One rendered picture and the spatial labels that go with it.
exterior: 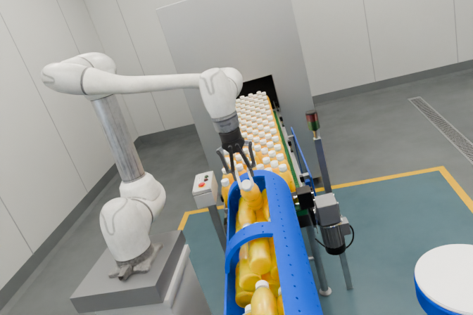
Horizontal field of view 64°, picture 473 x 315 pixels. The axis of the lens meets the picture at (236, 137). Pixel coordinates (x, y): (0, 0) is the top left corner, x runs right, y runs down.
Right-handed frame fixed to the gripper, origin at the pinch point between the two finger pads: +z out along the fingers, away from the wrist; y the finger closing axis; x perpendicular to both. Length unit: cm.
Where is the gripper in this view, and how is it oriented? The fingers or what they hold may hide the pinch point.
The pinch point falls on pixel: (244, 178)
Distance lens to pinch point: 139.2
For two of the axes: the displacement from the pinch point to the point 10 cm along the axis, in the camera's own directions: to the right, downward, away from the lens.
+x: 0.0, -3.6, 9.3
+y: 9.6, -2.6, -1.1
